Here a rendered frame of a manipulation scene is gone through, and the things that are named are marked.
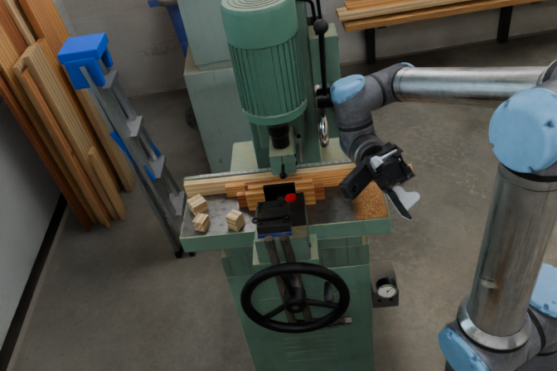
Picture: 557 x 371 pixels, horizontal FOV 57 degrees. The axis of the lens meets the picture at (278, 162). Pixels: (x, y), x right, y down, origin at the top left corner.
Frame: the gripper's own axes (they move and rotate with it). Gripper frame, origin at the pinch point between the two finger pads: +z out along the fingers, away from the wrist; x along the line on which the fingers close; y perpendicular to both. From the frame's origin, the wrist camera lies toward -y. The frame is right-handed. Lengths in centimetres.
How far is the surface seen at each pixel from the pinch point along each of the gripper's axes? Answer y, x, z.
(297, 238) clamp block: -24.5, 10.8, -23.3
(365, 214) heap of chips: -5.5, 19.5, -31.5
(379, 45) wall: 78, 49, -286
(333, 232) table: -15.8, 20.3, -33.2
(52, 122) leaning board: -108, -35, -155
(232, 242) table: -42, 10, -38
